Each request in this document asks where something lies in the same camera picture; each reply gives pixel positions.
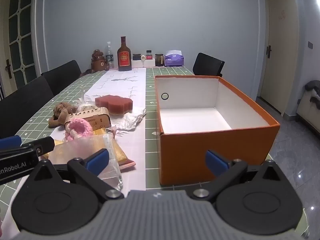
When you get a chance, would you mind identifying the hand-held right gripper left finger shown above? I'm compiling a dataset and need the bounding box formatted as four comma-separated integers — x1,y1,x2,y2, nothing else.
26,149,124,201

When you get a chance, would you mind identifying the red-brown flower-shaped sponge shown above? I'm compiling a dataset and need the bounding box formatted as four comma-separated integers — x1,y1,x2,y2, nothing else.
95,94,133,115

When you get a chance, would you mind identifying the purple tissue pack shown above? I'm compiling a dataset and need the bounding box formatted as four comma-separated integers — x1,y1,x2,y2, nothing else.
164,49,185,67

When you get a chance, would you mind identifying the clear plastic packaging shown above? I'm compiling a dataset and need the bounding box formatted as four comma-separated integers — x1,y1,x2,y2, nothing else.
99,128,124,191

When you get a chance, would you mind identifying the white box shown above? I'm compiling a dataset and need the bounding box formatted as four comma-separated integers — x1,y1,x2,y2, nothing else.
131,59,154,68

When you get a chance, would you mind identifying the brown bear figurine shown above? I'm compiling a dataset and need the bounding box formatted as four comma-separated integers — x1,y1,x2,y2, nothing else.
90,49,110,73

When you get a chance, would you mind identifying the glass panel door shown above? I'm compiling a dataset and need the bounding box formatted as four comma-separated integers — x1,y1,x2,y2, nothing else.
0,0,38,98

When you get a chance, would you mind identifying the clear water bottle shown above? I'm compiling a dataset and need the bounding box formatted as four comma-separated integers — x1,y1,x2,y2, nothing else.
105,42,115,70

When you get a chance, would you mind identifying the brown plush toy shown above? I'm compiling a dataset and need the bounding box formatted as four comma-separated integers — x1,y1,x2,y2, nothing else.
48,102,78,128

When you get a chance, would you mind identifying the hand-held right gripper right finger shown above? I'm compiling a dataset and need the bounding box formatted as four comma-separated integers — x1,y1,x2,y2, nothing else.
191,150,293,202

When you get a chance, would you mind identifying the black chair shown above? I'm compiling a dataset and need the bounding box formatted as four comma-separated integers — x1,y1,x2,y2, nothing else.
192,52,225,77
0,75,54,139
41,60,82,96

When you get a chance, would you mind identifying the green checked tablecloth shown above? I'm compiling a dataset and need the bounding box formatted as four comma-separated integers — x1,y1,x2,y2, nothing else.
0,66,198,230

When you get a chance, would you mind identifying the dark garment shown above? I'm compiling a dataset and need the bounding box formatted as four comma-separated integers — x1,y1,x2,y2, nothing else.
304,80,320,103

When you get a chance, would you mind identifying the beige sofa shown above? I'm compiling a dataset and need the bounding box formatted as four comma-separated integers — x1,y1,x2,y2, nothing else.
296,85,320,128

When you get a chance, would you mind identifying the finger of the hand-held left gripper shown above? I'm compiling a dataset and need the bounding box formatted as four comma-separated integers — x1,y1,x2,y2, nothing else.
0,135,22,151
19,136,55,156

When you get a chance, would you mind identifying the pink packet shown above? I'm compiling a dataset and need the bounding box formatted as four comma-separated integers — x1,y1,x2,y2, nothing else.
117,159,136,172

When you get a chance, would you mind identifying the pink crochet toy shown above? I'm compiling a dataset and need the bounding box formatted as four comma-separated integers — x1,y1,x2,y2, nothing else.
64,119,93,142

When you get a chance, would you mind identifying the cream door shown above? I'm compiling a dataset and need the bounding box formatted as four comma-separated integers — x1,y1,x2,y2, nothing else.
257,0,300,115

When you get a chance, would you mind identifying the brown liquor bottle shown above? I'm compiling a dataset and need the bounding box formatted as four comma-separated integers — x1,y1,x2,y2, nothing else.
117,36,132,72

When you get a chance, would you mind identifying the clear plastic bag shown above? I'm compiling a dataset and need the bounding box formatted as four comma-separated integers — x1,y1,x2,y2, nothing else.
72,95,99,114

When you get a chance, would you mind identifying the wooden radio box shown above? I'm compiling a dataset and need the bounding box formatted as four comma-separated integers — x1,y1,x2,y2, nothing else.
64,107,111,130

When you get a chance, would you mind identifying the orange cardboard box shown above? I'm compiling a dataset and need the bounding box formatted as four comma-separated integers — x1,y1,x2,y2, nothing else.
154,75,280,186

